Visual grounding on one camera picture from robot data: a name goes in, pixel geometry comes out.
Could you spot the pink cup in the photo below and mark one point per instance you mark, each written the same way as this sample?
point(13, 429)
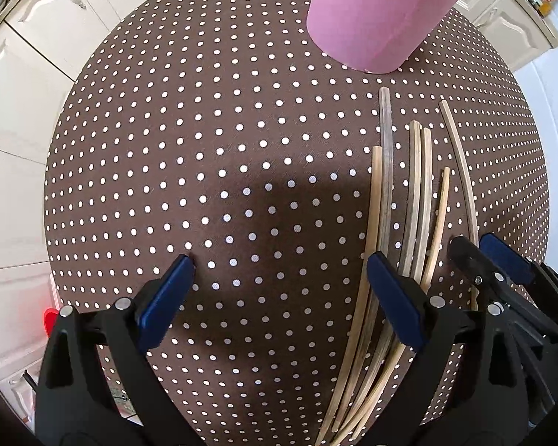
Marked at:
point(372, 18)

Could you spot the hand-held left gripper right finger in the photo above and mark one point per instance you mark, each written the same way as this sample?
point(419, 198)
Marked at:
point(395, 306)

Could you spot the bunch of wooden chopsticks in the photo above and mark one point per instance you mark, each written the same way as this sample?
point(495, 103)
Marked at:
point(387, 172)

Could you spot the single wooden chopstick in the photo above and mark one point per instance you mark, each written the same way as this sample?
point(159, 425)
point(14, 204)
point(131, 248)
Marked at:
point(460, 162)

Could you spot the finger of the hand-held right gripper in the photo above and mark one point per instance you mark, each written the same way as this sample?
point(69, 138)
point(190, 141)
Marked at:
point(465, 253)
point(504, 253)

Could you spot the brown polka dot tablecloth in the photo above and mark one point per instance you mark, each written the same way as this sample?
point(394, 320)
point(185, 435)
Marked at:
point(214, 172)

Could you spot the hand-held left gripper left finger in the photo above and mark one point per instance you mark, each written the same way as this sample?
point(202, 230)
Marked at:
point(167, 302)

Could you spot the red plastic object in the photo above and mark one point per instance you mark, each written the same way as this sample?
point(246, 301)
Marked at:
point(50, 320)

